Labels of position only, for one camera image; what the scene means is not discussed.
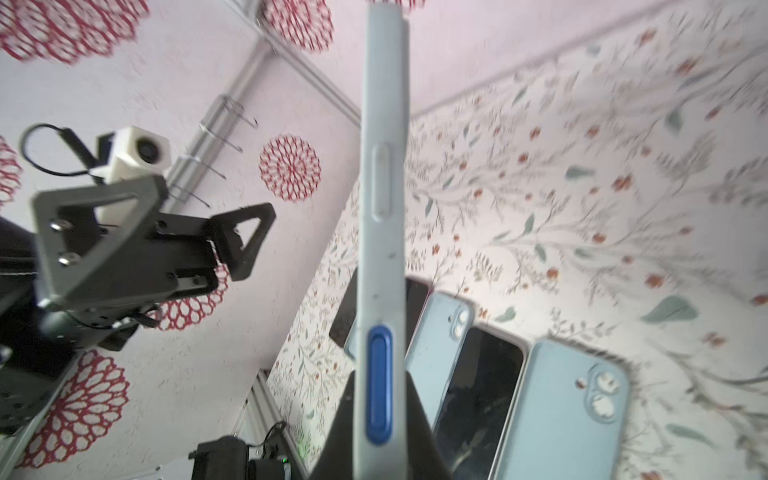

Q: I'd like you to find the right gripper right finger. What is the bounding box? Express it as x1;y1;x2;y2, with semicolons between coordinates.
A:
406;373;450;480

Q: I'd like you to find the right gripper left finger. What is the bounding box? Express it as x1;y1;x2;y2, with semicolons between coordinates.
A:
309;372;355;480

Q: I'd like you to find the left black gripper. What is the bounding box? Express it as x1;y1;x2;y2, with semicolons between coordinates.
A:
1;176;276;360

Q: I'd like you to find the bare black phone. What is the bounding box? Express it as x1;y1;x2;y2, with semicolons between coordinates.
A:
434;327;525;479
328;270;432;358

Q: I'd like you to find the light blue phone case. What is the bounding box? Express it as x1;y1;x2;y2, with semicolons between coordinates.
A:
406;292;474;429

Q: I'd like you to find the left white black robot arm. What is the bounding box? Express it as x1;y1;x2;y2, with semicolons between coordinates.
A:
1;175;276;436

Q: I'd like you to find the black wire wall rack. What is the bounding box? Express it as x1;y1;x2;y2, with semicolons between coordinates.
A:
163;94;259;213

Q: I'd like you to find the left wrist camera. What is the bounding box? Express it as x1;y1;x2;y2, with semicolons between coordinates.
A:
90;126;171;185

